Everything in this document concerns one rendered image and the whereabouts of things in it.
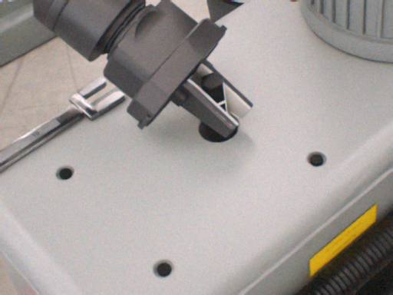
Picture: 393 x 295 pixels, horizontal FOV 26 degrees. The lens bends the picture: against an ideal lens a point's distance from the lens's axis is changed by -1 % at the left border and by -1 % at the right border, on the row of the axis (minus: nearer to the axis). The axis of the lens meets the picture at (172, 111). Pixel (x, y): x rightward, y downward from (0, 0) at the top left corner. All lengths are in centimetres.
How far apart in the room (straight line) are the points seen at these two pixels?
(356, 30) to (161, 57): 20
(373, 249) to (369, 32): 20
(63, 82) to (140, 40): 298
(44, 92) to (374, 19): 296
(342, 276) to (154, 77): 25
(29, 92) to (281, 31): 289
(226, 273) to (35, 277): 16
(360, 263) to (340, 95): 16
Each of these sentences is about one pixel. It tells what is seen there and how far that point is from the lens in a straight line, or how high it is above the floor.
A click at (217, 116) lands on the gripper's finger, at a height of 193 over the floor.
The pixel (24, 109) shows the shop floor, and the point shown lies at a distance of 365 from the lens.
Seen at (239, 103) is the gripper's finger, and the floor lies 192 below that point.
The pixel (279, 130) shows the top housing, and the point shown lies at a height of 189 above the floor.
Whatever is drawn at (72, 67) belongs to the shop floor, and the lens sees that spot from 377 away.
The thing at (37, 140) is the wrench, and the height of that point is 190.
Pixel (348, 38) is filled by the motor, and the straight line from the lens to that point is 83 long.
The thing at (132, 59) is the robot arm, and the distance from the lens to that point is 72.
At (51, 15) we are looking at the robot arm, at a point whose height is 201.
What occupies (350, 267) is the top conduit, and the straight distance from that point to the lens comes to 79.
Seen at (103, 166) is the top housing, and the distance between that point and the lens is 77.
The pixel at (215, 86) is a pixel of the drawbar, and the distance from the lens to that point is 74.
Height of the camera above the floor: 246
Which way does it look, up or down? 45 degrees down
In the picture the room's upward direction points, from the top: 11 degrees counter-clockwise
